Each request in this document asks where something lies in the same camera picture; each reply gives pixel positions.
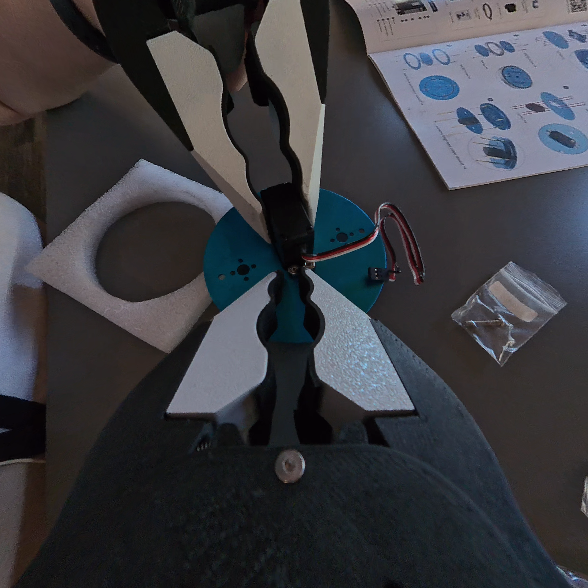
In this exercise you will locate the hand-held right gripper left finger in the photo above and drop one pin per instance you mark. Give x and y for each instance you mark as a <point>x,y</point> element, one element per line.
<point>225,367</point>

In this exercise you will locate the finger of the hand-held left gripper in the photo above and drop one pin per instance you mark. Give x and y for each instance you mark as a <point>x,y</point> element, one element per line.
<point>197,101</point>
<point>289,69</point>

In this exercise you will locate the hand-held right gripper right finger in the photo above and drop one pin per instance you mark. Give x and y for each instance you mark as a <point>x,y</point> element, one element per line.
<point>363,363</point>

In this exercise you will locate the blue round metal plate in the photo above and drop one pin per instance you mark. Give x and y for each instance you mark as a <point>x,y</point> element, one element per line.
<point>349,280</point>

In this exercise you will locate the black servo motor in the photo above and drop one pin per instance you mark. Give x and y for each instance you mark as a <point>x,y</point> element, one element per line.
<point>285,225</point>

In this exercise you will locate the person's left forearm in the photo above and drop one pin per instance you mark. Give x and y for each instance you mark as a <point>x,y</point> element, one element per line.
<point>41,59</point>

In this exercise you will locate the dark desk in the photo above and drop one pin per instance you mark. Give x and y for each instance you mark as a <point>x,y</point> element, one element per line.
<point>459,413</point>

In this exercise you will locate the person's left hand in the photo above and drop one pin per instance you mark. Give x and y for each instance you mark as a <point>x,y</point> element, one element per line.
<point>239,80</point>

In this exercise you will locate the clear bag with white label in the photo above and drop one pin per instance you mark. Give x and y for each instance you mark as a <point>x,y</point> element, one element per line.
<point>505,312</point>

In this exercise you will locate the printed instruction manual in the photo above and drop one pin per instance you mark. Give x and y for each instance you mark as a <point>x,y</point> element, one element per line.
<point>459,115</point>

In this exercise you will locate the white foam square with hole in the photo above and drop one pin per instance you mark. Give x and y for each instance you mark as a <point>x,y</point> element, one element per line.
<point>69,257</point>

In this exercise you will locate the person's white shirt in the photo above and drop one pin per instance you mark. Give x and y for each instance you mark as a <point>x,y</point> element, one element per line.
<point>18,298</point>

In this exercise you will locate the clear bag of screws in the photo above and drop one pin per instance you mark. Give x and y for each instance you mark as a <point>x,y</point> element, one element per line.
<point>585,498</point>

